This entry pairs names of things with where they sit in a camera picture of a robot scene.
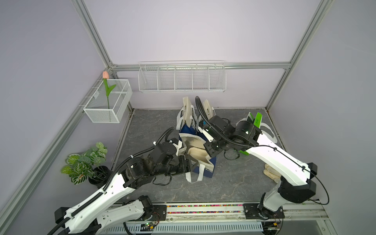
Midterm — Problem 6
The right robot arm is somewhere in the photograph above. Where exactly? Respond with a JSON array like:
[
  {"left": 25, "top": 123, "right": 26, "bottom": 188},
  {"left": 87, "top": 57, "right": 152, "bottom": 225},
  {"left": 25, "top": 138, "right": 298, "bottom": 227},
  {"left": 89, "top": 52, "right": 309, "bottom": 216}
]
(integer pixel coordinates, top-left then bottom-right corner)
[{"left": 198, "top": 114, "right": 317, "bottom": 220}]

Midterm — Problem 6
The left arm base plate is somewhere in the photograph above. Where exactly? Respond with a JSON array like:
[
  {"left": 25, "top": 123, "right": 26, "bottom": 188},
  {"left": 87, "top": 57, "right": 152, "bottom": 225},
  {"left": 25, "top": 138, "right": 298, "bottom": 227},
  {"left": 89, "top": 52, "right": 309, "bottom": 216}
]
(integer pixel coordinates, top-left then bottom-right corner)
[{"left": 140, "top": 205, "right": 167, "bottom": 221}]

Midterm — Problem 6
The cream work glove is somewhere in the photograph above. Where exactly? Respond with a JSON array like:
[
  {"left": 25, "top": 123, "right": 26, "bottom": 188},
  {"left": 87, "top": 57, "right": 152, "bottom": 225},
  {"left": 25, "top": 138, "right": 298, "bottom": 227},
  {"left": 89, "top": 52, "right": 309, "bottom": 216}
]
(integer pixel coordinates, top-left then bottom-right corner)
[{"left": 263, "top": 164, "right": 282, "bottom": 184}]

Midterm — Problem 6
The blue beige tote bag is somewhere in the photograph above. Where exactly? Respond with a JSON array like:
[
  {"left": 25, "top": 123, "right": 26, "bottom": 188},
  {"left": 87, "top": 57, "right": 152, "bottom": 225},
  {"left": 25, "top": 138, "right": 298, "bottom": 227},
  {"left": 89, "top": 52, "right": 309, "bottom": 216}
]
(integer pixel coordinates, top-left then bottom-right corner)
[{"left": 179, "top": 133, "right": 216, "bottom": 184}]

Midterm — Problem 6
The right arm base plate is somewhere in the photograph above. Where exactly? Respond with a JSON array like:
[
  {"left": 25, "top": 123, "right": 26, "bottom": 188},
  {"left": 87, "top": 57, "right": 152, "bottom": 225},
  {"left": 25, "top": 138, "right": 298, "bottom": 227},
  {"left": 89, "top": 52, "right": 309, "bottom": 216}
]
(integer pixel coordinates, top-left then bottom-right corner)
[{"left": 243, "top": 203, "right": 285, "bottom": 220}]

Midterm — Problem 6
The white vent grille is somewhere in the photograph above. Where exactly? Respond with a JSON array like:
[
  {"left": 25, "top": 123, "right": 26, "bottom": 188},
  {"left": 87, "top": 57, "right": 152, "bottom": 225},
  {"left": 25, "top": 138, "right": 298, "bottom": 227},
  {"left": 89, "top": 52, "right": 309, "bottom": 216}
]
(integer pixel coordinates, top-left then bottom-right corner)
[{"left": 99, "top": 221, "right": 264, "bottom": 235}]

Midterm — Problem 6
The green white takeout bag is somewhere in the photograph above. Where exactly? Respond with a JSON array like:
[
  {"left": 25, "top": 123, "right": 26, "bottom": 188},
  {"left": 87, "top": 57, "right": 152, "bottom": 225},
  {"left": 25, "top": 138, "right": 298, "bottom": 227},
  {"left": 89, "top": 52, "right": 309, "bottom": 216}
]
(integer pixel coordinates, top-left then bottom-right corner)
[{"left": 237, "top": 112, "right": 278, "bottom": 144}]

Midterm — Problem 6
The pink artificial tulip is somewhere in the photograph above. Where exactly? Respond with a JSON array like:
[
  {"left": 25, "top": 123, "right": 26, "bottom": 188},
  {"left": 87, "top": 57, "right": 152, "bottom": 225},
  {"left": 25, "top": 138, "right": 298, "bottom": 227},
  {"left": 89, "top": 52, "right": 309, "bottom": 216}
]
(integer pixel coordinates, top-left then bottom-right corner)
[{"left": 102, "top": 71, "right": 116, "bottom": 109}]

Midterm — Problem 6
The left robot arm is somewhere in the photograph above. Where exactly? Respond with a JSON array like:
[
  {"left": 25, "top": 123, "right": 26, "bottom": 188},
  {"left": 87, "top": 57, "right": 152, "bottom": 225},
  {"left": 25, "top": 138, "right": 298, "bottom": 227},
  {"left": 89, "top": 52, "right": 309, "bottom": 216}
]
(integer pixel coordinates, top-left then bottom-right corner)
[{"left": 49, "top": 139, "right": 192, "bottom": 235}]

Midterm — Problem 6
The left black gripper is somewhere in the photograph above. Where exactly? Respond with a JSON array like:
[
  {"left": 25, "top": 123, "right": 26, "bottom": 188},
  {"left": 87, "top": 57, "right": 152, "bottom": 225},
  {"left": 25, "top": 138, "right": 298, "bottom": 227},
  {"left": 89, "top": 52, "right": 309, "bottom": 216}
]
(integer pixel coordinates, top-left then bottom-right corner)
[{"left": 155, "top": 152, "right": 199, "bottom": 175}]

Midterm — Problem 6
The white mesh wall basket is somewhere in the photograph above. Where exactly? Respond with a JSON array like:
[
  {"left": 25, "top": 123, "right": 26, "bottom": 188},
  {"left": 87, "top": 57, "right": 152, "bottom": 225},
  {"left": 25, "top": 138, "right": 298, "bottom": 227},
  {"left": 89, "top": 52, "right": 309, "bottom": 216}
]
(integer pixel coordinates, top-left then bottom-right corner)
[{"left": 83, "top": 79, "right": 132, "bottom": 123}]

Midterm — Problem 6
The white wire wall shelf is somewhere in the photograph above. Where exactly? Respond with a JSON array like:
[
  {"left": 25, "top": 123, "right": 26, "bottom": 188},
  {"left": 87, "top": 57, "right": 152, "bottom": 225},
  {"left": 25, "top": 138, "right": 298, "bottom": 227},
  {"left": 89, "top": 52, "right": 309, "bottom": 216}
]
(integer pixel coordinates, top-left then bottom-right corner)
[{"left": 138, "top": 60, "right": 227, "bottom": 93}]

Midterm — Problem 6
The potted green plant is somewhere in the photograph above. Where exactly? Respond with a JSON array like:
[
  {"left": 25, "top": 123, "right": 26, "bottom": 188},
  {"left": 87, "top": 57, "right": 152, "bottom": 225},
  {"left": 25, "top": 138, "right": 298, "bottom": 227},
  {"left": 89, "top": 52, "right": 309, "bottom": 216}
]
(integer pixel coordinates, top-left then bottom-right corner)
[{"left": 60, "top": 142, "right": 110, "bottom": 188}]

